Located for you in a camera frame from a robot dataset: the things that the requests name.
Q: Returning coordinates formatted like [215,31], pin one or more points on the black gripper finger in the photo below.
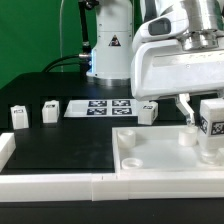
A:
[182,104]

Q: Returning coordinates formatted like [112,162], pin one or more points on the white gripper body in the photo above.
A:
[162,70]

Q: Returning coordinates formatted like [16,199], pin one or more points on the white square tabletop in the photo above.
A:
[160,148]

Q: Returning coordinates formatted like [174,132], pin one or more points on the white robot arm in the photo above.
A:
[112,56]

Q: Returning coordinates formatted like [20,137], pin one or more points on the white sheet with fiducial tags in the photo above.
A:
[103,108]

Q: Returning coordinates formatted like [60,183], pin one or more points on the white L-shaped obstacle fence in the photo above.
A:
[98,187]

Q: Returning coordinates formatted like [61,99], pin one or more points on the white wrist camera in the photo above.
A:
[163,27]

